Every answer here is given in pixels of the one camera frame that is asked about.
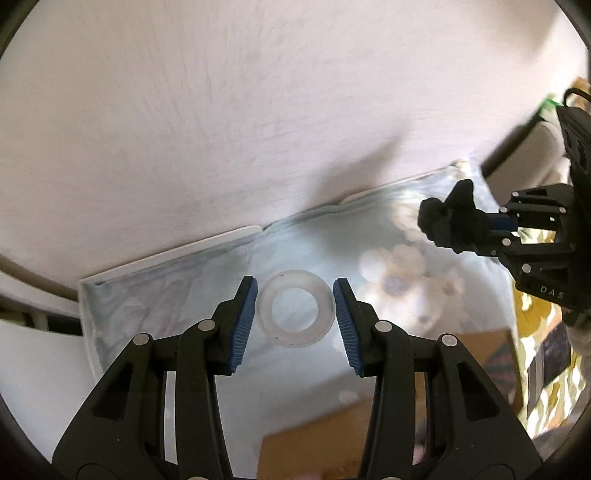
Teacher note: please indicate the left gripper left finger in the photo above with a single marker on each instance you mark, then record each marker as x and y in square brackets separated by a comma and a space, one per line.
[154, 412]

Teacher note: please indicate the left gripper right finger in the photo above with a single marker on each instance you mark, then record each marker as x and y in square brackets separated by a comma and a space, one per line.
[365, 341]

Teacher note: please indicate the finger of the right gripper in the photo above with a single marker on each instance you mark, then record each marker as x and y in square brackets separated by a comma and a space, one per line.
[500, 222]
[492, 246]

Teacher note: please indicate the clear tape roll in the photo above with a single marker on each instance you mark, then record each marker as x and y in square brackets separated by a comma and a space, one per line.
[295, 309]

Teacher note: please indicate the black fluffy sock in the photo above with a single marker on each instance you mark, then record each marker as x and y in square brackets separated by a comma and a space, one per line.
[455, 223]

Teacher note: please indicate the grey sofa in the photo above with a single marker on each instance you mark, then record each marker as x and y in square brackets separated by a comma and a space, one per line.
[531, 156]

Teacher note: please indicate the yellow floral blanket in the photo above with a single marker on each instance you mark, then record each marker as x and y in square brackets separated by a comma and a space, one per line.
[549, 371]

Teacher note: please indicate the brown cardboard box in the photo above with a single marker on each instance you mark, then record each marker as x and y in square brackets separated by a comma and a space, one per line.
[331, 446]

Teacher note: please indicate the green packet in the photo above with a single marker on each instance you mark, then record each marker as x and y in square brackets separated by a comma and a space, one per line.
[548, 107]

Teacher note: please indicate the floral light blue tablecloth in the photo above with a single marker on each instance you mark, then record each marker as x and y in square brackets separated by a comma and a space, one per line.
[295, 409]

